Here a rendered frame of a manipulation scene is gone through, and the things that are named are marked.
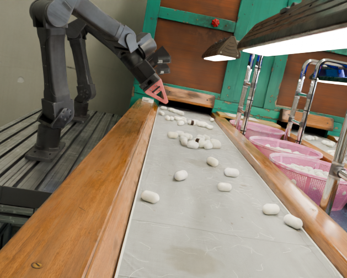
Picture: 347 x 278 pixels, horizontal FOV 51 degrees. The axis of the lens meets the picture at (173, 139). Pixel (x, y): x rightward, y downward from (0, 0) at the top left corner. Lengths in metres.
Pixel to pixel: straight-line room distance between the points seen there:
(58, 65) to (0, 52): 2.00
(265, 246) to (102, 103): 2.42
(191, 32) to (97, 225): 1.69
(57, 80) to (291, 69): 1.45
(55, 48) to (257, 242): 0.71
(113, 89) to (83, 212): 2.40
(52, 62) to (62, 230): 0.64
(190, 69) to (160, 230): 1.59
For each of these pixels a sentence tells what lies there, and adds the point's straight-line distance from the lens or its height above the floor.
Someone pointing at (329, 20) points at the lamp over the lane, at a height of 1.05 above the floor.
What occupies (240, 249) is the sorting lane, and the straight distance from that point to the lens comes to 0.55.
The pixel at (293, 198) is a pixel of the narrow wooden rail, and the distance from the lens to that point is 0.77.
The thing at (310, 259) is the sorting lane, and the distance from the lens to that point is 0.59.
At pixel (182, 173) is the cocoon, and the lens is 0.78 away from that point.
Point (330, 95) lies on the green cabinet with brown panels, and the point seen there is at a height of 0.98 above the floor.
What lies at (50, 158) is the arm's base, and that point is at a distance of 1.01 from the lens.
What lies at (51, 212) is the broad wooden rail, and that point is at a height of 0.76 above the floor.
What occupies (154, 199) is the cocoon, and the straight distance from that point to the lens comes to 0.63.
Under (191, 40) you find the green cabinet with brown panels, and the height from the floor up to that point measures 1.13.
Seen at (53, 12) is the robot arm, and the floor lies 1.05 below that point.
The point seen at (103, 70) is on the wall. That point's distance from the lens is 2.87.
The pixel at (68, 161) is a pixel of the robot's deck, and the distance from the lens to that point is 1.03.
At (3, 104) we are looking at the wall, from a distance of 3.05.
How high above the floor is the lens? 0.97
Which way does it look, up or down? 11 degrees down
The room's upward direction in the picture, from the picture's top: 11 degrees clockwise
